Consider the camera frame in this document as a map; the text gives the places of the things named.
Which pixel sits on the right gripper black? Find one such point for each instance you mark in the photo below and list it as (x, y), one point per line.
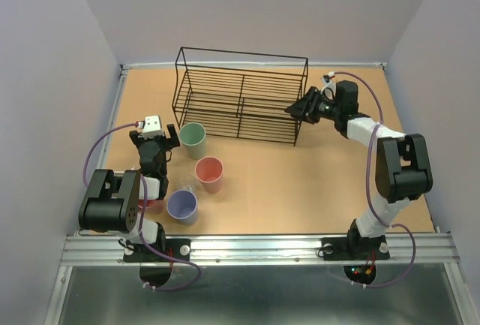
(301, 110)

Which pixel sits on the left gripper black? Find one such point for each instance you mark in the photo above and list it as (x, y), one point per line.
(169, 142)

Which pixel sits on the green plastic cup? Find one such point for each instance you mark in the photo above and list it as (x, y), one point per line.
(193, 137)

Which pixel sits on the pink plastic cup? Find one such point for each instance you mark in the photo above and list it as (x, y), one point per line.
(209, 171)

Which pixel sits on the black wire dish rack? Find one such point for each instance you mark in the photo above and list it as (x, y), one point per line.
(238, 94)

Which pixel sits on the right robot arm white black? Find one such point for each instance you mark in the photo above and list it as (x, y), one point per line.
(398, 167)

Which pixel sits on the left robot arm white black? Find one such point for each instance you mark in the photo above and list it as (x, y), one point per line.
(111, 202)

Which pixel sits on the clear glass cup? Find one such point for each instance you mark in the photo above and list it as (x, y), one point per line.
(186, 182)

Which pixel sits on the red plastic cup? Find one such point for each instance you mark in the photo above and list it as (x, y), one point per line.
(154, 207)

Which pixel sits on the purple plastic cup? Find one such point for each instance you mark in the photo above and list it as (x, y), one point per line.
(182, 206)

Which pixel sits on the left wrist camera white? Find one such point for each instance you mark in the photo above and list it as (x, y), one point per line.
(150, 127)

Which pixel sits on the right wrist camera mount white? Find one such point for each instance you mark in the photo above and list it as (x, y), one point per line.
(329, 85)

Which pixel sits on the aluminium back rail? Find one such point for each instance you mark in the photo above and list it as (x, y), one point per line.
(337, 65)

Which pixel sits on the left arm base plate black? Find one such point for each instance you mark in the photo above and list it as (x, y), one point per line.
(178, 248)

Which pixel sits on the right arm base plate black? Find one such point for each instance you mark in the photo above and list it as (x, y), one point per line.
(339, 248)

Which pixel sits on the aluminium front rail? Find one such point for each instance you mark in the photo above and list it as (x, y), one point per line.
(302, 250)

